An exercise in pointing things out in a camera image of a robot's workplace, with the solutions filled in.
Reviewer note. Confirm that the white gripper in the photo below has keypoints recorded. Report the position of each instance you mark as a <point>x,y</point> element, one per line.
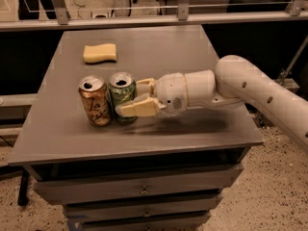
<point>169,91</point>

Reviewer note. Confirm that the green soda can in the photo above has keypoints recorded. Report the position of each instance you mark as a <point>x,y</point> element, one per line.
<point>121,88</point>

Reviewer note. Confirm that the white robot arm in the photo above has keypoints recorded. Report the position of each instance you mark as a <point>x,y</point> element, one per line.
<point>232,82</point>

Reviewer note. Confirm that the orange soda can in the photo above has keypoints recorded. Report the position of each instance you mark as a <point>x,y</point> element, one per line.
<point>93,93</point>

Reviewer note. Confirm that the yellow sponge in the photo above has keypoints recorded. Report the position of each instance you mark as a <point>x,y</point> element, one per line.
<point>99,53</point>

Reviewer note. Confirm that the grey drawer cabinet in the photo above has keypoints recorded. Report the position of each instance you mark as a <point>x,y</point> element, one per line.
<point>155,173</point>

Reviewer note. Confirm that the person legs dark trousers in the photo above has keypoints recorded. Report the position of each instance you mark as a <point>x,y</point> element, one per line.
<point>29,9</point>

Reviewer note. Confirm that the metal railing frame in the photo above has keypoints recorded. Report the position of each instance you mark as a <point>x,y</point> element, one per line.
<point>101,14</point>

